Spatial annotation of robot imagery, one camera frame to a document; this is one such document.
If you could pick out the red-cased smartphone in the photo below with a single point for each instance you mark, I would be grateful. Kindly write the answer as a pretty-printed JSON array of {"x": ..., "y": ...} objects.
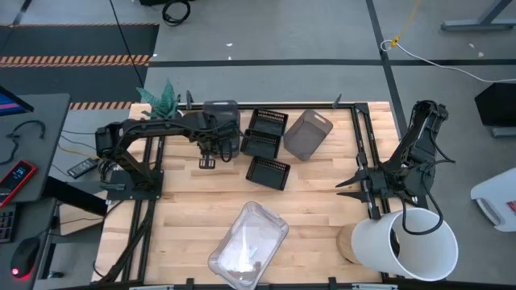
[{"x": 16, "y": 181}]

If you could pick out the computer monitor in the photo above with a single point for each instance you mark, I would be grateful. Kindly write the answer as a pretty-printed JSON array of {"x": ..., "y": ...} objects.
[{"x": 12, "y": 105}]

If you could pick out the black computer mouse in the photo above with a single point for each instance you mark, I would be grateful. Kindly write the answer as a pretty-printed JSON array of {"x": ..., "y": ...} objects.
[{"x": 25, "y": 255}]

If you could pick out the black remote control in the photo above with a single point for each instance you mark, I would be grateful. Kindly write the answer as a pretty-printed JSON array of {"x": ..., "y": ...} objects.
[{"x": 82, "y": 168}]

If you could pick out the black aluminium table frame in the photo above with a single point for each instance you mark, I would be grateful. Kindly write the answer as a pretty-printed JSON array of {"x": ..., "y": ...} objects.
[{"x": 322, "y": 106}]

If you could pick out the black slotted plastic basket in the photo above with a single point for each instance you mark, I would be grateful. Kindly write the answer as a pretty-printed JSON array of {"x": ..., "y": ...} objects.
[
  {"x": 268, "y": 174},
  {"x": 269, "y": 123},
  {"x": 261, "y": 145}
]

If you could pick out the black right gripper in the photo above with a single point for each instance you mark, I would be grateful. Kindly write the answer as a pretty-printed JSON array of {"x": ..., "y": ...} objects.
[{"x": 381, "y": 182}]

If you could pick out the round wooden disc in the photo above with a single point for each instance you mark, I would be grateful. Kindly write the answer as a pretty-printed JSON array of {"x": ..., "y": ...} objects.
[{"x": 344, "y": 245}]

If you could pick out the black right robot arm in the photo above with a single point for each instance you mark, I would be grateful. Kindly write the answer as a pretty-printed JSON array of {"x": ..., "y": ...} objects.
[{"x": 419, "y": 133}]

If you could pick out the grey metal table leg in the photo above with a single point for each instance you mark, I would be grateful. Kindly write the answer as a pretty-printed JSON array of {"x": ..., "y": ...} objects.
[{"x": 475, "y": 26}]

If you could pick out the clear plastic storage bin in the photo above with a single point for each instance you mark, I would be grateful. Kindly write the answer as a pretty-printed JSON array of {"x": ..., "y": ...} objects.
[{"x": 250, "y": 241}]

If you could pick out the smoky grey plastic bin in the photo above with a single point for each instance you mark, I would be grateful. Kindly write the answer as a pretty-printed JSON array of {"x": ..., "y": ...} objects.
[
  {"x": 308, "y": 135},
  {"x": 221, "y": 110}
]

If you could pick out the black hazard-striped floor mat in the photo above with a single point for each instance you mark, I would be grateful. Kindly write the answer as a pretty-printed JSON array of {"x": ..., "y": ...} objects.
[{"x": 80, "y": 42}]

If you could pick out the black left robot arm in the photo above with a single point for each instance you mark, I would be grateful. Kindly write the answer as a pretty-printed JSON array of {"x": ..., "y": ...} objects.
[{"x": 153, "y": 127}]

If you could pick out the dark grey desk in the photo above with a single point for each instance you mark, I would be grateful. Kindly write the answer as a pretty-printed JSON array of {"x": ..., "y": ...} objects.
[{"x": 50, "y": 117}]

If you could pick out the green artificial plant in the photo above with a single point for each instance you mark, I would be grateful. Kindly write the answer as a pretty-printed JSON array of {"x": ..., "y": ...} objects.
[{"x": 163, "y": 102}]

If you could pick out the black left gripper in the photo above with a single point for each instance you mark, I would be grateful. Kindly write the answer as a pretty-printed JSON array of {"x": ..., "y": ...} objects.
[{"x": 217, "y": 139}]

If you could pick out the large white cylindrical bucket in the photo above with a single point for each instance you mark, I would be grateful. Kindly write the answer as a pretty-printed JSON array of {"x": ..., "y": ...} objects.
[{"x": 427, "y": 249}]

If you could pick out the black box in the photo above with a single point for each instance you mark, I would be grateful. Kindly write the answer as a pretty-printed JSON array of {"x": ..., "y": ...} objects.
[{"x": 498, "y": 104}]

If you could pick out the black keyboard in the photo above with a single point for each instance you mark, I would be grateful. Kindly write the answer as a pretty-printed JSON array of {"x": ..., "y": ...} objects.
[{"x": 7, "y": 223}]

